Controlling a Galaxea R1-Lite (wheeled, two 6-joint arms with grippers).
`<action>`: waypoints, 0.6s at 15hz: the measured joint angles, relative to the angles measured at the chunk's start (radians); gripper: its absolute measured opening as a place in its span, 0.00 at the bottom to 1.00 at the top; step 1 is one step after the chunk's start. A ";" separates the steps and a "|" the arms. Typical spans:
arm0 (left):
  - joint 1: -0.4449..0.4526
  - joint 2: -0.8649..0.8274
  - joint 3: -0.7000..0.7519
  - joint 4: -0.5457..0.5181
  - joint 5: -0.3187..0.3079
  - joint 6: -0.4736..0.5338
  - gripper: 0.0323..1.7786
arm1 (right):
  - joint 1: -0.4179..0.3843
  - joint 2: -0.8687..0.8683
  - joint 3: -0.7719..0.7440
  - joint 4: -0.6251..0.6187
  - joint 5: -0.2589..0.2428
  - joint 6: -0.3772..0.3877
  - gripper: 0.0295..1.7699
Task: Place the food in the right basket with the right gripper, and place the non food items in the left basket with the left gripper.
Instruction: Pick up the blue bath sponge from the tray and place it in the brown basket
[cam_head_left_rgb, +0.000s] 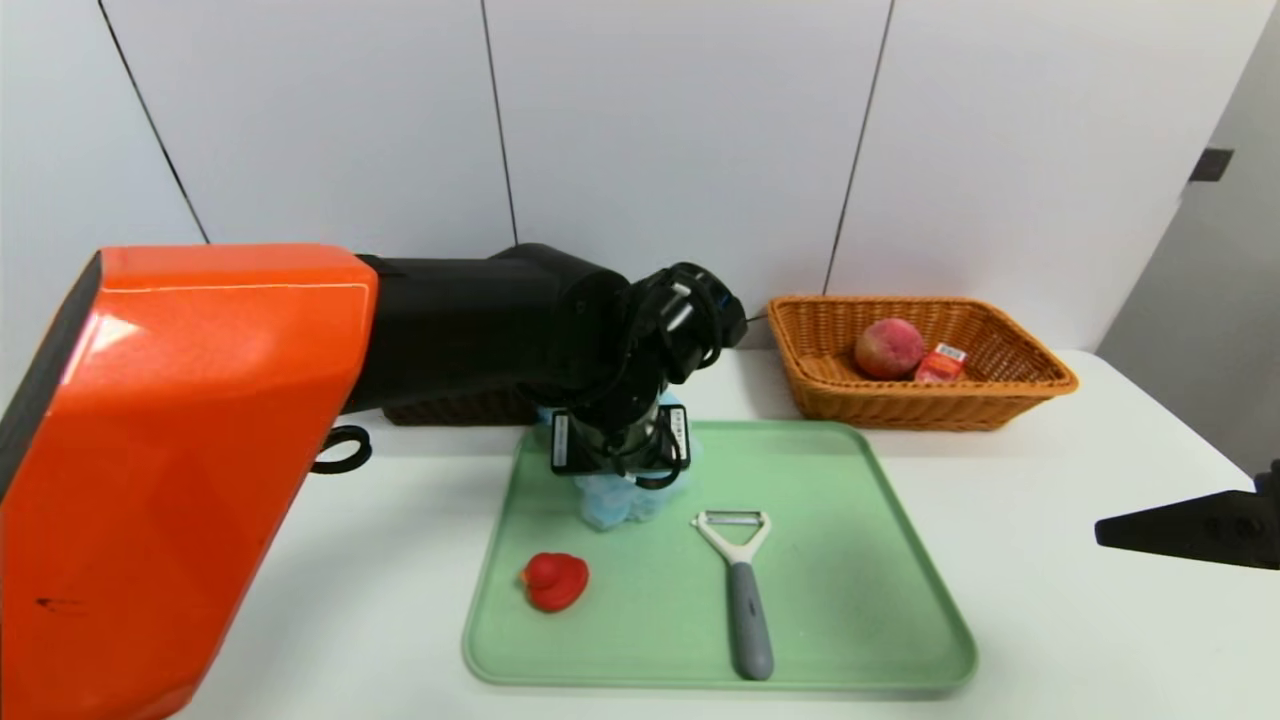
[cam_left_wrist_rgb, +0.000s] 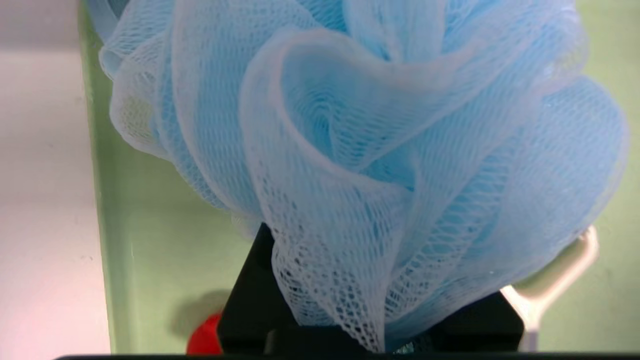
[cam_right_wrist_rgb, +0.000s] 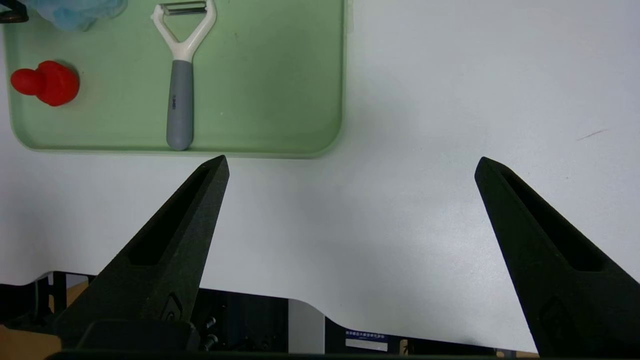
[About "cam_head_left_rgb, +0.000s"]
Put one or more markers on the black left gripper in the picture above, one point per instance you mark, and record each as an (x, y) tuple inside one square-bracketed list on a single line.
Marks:
[(617, 441)]

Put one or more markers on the orange wicker basket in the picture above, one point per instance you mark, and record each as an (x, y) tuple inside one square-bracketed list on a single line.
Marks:
[(900, 410)]

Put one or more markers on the red drink carton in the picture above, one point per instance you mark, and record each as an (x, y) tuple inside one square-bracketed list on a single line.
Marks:
[(940, 368)]

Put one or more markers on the light green plastic tray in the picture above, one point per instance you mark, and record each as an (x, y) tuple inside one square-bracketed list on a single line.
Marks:
[(850, 600)]

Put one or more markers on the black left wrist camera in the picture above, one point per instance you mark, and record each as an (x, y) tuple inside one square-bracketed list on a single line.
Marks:
[(700, 320)]

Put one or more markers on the dark wall fixture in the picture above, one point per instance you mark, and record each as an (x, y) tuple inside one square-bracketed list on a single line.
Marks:
[(1210, 165)]

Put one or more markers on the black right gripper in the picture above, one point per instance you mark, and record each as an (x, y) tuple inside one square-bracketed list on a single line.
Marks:
[(1272, 480)]

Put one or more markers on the light blue bath loofah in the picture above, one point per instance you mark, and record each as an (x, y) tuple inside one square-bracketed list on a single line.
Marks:
[(620, 505)]

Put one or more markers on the red rubber duck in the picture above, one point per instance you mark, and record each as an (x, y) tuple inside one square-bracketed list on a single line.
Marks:
[(555, 585)]

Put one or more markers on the dark brown wicker basket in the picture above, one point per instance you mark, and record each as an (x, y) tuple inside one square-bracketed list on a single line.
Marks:
[(450, 410)]

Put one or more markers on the pink yellow peach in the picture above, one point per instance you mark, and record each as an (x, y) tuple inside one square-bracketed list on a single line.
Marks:
[(888, 350)]

